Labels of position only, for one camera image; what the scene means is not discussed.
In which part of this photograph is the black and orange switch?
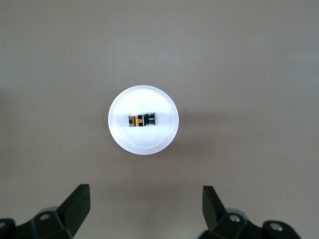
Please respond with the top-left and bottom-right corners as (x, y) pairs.
(128, 112), (156, 127)

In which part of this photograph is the pale pink round plate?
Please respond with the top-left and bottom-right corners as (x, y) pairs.
(108, 85), (180, 156)

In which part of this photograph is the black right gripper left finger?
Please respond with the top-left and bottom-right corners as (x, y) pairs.
(0, 184), (91, 239)

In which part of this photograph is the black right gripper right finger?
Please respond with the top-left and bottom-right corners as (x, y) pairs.
(196, 185), (303, 239)

